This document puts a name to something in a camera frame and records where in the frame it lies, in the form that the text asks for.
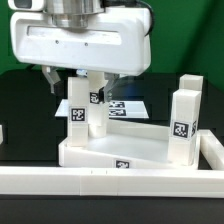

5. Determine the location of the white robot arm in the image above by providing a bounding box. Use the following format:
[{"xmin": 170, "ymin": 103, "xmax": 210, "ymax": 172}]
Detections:
[{"xmin": 8, "ymin": 0, "xmax": 154, "ymax": 102}]

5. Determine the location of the white desk tabletop tray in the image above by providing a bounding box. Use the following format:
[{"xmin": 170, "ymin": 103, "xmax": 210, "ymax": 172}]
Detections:
[{"xmin": 59, "ymin": 120, "xmax": 200, "ymax": 170}]

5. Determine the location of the white front fence rail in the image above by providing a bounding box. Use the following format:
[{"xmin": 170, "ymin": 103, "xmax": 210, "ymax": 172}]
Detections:
[{"xmin": 0, "ymin": 166, "xmax": 224, "ymax": 198}]

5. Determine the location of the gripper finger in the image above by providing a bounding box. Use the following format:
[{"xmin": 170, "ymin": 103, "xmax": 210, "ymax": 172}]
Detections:
[
  {"xmin": 98, "ymin": 73, "xmax": 120, "ymax": 103},
  {"xmin": 42, "ymin": 65, "xmax": 61, "ymax": 94}
]

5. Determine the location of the white right fence rail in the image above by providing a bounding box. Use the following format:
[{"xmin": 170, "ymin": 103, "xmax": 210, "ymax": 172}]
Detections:
[{"xmin": 199, "ymin": 130, "xmax": 224, "ymax": 171}]

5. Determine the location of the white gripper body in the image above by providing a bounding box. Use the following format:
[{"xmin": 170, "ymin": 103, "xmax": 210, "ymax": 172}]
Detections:
[{"xmin": 10, "ymin": 7, "xmax": 151, "ymax": 76}]

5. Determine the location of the white block at left edge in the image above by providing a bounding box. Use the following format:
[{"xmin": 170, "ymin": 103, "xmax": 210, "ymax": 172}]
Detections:
[{"xmin": 0, "ymin": 125, "xmax": 3, "ymax": 145}]

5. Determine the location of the white fence rail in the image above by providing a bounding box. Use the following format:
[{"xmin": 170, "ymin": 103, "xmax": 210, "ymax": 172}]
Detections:
[
  {"xmin": 0, "ymin": 166, "xmax": 224, "ymax": 198},
  {"xmin": 199, "ymin": 130, "xmax": 224, "ymax": 171}
]

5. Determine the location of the white sheet with fiducial tags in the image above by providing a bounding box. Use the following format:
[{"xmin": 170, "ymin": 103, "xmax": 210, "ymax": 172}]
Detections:
[{"xmin": 55, "ymin": 99, "xmax": 149, "ymax": 119}]

